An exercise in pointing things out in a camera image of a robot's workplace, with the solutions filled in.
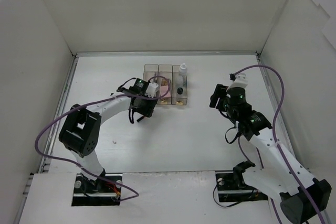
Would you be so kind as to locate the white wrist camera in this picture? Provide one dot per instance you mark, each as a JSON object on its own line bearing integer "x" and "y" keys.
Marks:
{"x": 152, "y": 89}
{"x": 238, "y": 80}

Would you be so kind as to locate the pink square compact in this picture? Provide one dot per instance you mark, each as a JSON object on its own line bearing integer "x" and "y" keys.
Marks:
{"x": 164, "y": 92}

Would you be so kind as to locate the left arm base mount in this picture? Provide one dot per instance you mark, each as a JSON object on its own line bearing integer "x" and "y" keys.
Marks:
{"x": 98, "y": 193}

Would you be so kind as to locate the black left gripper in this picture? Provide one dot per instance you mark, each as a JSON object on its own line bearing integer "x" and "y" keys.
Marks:
{"x": 144, "y": 107}

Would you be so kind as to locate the clear three-slot organizer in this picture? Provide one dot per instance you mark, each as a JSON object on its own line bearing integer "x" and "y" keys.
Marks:
{"x": 155, "y": 73}

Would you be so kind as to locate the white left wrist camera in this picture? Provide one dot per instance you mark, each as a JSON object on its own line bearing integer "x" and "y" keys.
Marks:
{"x": 152, "y": 89}

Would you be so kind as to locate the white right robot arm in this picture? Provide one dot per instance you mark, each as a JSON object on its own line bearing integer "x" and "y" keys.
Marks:
{"x": 300, "y": 194}

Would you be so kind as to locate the brown eyeshadow palette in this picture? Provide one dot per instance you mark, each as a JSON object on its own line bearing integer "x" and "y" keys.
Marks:
{"x": 165, "y": 82}

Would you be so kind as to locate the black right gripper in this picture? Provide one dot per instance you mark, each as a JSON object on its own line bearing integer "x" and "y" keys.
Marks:
{"x": 217, "y": 96}

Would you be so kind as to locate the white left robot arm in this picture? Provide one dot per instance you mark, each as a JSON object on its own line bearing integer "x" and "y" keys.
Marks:
{"x": 80, "y": 131}

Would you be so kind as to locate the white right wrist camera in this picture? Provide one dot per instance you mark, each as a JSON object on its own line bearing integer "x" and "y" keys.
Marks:
{"x": 238, "y": 80}

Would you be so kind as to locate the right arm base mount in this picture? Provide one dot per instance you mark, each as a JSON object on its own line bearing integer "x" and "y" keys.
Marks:
{"x": 230, "y": 189}

